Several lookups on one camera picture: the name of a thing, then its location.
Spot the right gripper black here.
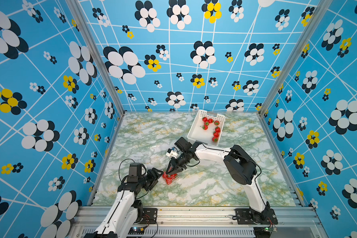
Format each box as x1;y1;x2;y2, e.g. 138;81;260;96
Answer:
164;152;189;175

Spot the white perforated plastic basket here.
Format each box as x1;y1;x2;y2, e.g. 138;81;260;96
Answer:
187;110;226;146

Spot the clear plastic clamshell container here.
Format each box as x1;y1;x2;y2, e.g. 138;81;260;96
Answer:
158;171;179;185

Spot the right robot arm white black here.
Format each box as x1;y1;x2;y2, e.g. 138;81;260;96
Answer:
165;137;274;224

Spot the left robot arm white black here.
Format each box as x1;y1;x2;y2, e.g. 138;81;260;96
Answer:
85;163;164;238

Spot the green circuit board right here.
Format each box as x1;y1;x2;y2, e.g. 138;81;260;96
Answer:
254;227;277;238

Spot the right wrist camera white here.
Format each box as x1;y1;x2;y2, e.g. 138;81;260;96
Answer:
166;147;179;158

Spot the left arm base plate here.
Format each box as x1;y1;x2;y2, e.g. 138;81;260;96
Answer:
133;208;158;225

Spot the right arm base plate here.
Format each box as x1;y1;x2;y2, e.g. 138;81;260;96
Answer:
232;208;278;225

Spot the left aluminium corner post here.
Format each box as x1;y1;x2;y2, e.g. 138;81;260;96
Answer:
66;0;125;119

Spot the aluminium corner post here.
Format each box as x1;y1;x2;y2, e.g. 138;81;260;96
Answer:
66;0;125;119
258;0;333;118

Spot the right aluminium corner post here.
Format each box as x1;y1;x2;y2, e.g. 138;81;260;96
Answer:
258;0;333;118

